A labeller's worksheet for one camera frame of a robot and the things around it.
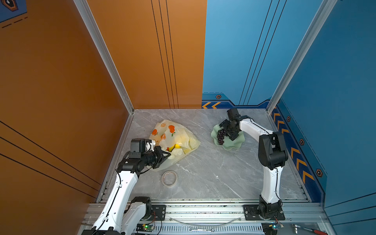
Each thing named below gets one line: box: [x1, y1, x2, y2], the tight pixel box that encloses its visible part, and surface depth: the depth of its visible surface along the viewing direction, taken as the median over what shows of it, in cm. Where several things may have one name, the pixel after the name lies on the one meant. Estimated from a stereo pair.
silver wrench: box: [188, 227, 216, 233], surface depth 71 cm
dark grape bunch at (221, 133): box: [216, 128, 228, 145], surface depth 101 cm
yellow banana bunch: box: [165, 143, 182, 153], surface depth 93 cm
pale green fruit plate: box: [211, 126, 246, 150], surface depth 99 cm
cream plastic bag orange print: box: [149, 119, 201, 172], surface depth 93 cm
